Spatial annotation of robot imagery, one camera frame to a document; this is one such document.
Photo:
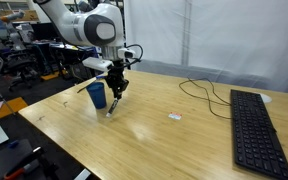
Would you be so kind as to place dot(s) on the small blue block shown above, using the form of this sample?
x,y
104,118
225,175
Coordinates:
x,y
13,144

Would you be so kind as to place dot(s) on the small white sticker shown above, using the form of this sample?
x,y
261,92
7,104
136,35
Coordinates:
x,y
175,116

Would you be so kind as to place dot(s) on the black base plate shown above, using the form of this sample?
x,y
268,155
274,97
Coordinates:
x,y
0,160

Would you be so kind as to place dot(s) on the black computer keyboard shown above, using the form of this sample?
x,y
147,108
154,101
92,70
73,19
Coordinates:
x,y
257,133

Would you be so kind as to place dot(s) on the blue plastic cup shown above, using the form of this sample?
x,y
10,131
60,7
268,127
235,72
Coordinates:
x,y
97,95

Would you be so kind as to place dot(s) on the white translucent curtain sheet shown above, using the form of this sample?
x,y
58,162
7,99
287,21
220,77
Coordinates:
x,y
217,33

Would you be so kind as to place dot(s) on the black office chair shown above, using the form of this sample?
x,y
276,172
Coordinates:
x,y
17,63

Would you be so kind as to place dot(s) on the black monitor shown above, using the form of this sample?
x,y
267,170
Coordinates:
x,y
45,31

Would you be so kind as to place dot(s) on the black white marker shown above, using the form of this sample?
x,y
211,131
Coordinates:
x,y
112,107

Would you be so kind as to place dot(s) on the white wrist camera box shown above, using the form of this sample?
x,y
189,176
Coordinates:
x,y
97,63

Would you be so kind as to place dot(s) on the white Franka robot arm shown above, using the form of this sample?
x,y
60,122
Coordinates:
x,y
84,23

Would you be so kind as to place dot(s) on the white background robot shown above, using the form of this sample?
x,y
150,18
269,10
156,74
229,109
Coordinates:
x,y
13,28

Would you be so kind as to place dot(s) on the dark office desk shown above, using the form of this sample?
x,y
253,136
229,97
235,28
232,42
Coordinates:
x,y
64,50

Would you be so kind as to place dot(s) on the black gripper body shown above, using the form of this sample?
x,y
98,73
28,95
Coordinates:
x,y
116,78

